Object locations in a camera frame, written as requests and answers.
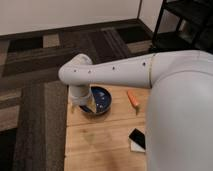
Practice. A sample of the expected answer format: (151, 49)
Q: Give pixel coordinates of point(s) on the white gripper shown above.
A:
(81, 96)

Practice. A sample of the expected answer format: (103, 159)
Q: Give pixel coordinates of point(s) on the orange pepper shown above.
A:
(133, 99)

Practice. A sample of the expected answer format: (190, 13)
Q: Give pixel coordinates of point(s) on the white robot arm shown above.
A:
(179, 113)

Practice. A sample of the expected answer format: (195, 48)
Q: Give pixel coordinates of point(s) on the dark blue bowl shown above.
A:
(102, 98)

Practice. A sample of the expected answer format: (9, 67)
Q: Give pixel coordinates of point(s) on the black smartphone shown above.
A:
(138, 137)

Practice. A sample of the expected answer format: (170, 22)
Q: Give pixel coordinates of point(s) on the white card under phone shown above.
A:
(135, 147)

